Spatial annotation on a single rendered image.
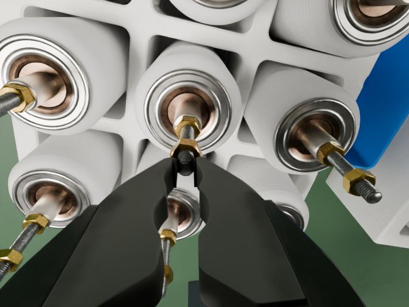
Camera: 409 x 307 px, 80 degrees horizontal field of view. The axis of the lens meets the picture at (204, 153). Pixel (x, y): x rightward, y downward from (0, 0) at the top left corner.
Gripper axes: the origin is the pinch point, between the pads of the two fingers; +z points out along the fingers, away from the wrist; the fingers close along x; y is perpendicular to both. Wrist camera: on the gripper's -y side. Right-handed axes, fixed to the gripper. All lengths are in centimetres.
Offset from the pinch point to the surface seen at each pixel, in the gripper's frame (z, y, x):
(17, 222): 34, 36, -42
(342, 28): 8.8, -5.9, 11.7
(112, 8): 16.3, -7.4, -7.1
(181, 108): 7.5, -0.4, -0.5
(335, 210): 34, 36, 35
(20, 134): 16.3, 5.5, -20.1
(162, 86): 8.9, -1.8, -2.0
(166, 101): 9.0, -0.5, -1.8
